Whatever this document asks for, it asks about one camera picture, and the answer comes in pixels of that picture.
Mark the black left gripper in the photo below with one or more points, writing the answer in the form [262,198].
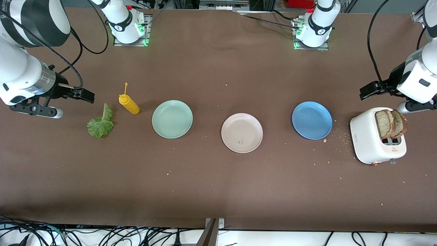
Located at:
[392,80]

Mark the beige plate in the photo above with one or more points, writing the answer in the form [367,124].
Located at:
[242,130]

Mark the yellow mustard squeeze bottle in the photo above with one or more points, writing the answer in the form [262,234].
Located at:
[130,106]

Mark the silver bracket plate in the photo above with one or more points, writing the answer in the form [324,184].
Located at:
[221,223]

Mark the red box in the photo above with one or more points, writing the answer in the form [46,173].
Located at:
[300,3]

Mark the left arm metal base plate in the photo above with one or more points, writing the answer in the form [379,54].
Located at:
[324,48]

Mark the white toaster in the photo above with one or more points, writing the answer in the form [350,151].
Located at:
[365,136]

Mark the green lettuce leaf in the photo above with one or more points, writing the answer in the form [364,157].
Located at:
[100,126]

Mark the grey metal bar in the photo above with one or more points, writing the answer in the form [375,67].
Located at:
[208,235]

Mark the brown table cover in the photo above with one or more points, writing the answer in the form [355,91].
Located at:
[218,191]

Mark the pale green plate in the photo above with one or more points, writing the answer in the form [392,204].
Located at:
[172,119]

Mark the brown bread slice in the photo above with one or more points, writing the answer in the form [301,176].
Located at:
[401,123]
[383,123]

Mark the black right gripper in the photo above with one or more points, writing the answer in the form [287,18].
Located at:
[61,86]

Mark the blue plate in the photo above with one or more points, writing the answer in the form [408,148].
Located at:
[312,120]

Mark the aluminium corner profile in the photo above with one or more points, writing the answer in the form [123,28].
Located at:
[417,17]

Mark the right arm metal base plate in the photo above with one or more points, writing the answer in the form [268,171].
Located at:
[117,42]

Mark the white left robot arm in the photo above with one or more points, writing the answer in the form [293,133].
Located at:
[420,73]

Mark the aluminium frame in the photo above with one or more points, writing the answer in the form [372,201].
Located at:
[222,5]

